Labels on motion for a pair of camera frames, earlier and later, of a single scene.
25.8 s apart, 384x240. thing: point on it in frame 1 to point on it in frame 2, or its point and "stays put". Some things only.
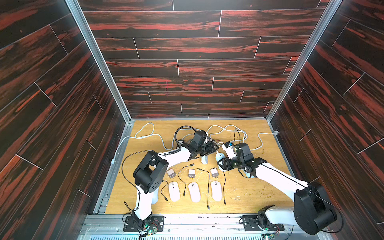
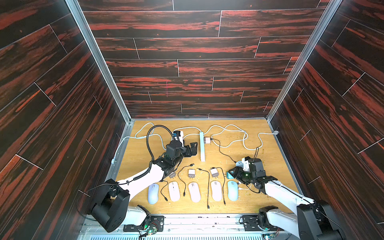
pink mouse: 216,191 stays put
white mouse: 155,197 stays put
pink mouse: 194,189 stays put
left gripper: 210,148 to 193,151
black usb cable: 160,191 stays put
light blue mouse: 219,156 to 233,189
